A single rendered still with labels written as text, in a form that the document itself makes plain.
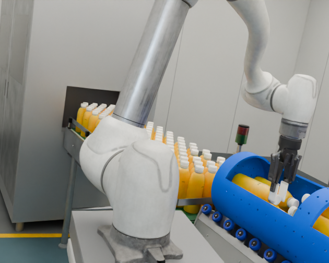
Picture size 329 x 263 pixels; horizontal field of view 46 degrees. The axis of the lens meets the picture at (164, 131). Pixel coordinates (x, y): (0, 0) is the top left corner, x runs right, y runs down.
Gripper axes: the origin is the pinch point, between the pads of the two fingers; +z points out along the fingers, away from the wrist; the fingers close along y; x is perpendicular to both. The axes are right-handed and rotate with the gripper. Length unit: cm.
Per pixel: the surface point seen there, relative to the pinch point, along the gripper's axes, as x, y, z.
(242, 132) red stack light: 66, 39, -6
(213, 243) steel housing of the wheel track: 18.0, -8.4, 28.8
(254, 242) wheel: 0.0, -6.3, 18.9
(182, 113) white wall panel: 405, 225, 44
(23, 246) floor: 183, -44, 116
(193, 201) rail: 37.1, -7.5, 19.1
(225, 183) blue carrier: 17.7, -9.1, 3.5
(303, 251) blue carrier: -22.0, -9.3, 9.8
